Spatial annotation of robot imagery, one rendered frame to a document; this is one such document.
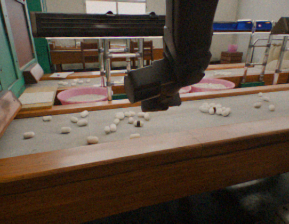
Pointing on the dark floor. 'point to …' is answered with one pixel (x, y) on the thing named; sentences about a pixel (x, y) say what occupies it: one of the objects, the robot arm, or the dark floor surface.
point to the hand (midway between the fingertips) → (150, 107)
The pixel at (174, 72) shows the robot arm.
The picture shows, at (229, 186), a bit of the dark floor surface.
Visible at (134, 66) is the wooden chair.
